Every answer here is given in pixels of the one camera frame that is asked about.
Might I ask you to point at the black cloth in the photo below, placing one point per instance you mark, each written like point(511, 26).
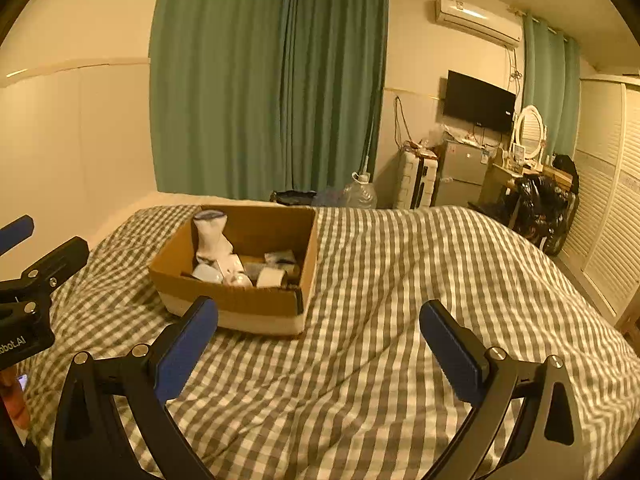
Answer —
point(566, 172)

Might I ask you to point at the white suitcase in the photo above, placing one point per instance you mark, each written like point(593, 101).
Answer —
point(417, 180)

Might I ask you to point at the green curtain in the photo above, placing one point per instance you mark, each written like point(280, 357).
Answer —
point(335, 90)
point(547, 90)
point(215, 80)

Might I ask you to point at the checkered blanket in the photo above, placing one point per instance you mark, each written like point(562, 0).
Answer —
point(380, 340)

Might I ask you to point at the wooden dressing table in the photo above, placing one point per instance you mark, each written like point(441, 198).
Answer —
point(497, 180)

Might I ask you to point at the black television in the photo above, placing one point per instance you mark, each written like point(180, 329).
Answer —
point(477, 101)

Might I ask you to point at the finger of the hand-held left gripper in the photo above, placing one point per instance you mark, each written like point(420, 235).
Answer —
point(55, 262)
point(15, 232)

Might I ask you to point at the cardboard box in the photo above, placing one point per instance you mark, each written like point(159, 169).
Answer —
point(240, 312)

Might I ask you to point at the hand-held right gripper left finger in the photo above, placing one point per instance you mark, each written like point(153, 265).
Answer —
point(187, 347)

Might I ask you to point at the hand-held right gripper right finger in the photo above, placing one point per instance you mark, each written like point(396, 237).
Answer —
point(450, 347)

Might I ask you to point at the dark cloth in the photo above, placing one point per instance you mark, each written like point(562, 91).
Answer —
point(295, 197)

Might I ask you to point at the grey mini fridge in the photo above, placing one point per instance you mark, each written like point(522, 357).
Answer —
point(462, 175)

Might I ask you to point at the white louvered wardrobe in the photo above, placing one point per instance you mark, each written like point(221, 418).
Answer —
point(605, 200)

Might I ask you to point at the white air conditioner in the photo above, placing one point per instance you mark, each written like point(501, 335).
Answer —
point(475, 19)

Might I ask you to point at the white sock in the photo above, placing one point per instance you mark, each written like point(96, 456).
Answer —
point(212, 237)

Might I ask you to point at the black plastic bag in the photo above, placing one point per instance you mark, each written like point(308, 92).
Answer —
point(540, 210)

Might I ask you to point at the person's left hand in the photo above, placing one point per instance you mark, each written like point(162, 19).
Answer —
point(12, 402)

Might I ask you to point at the clear water jug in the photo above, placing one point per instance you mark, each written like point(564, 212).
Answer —
point(360, 192)

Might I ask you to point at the white oval mirror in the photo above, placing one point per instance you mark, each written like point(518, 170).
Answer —
point(530, 132)

